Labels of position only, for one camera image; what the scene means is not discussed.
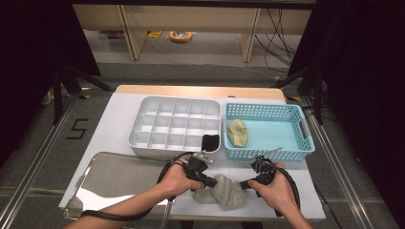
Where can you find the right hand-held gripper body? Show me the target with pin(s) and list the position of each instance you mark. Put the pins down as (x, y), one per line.
(263, 171)

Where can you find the purple packet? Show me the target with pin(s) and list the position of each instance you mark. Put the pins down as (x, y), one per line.
(113, 34)

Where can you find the yellow packet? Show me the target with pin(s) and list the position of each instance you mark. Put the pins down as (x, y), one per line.
(155, 34)

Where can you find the black metal stand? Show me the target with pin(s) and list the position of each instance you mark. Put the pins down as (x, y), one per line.
(318, 101)
(57, 95)

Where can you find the black curtain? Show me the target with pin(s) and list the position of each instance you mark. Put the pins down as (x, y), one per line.
(366, 79)
(25, 63)

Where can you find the beige sock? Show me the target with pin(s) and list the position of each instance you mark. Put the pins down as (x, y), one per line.
(237, 133)

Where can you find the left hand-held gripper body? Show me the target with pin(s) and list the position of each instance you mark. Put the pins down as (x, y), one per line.
(196, 167)

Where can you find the white compartment storage box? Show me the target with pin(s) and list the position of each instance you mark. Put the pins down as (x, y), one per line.
(178, 124)

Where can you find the blue plastic basket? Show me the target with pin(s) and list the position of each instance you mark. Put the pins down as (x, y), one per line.
(270, 111)

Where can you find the orange tape roll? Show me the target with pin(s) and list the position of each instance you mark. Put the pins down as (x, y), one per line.
(181, 37)

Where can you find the grey sock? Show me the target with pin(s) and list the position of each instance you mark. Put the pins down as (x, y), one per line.
(227, 194)

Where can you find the person's left hand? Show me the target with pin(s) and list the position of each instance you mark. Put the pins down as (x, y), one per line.
(173, 181)

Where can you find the beige wooden desk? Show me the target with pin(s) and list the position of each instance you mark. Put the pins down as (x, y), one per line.
(191, 19)

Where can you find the person's right hand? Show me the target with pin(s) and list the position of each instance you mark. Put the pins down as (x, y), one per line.
(277, 194)

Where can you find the translucent grey box lid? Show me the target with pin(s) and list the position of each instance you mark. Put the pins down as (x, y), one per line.
(121, 175)

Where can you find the aluminium floor rail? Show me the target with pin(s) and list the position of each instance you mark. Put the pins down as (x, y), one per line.
(337, 175)
(38, 159)

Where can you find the black sock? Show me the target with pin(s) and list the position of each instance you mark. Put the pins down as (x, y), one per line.
(210, 143)

